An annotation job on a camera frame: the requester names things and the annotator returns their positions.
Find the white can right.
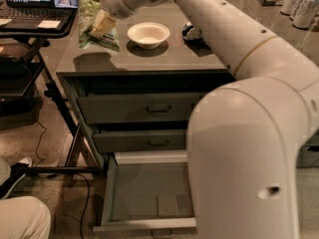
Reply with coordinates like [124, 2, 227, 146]
[292, 0, 319, 29]

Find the green jalapeno chip bag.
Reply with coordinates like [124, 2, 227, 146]
[78, 0, 120, 52]

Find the white sticky note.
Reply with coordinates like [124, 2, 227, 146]
[38, 20, 60, 29]

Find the top left grey drawer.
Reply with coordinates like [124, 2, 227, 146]
[77, 75, 210, 124]

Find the black white shoe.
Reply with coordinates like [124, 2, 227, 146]
[0, 156, 33, 199]

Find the open bottom left drawer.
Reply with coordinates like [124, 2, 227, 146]
[94, 150, 196, 239]

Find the black laptop stand cart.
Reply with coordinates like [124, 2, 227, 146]
[1, 14, 101, 175]

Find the middle left grey drawer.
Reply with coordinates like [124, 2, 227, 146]
[93, 122, 186, 153]

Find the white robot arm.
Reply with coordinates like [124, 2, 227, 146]
[103, 0, 319, 239]

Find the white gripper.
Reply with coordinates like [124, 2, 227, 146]
[90, 0, 134, 38]

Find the black blue chip bag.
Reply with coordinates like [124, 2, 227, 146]
[181, 22, 203, 43]

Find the white can middle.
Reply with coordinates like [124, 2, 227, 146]
[289, 0, 317, 22]

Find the open black laptop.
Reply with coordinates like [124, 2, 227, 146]
[0, 0, 78, 33]

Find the white paper bowl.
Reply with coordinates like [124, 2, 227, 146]
[127, 22, 170, 49]

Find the black floor cable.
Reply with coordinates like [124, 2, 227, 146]
[33, 83, 92, 239]

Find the person's beige trouser leg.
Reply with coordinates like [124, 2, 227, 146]
[0, 196, 51, 239]

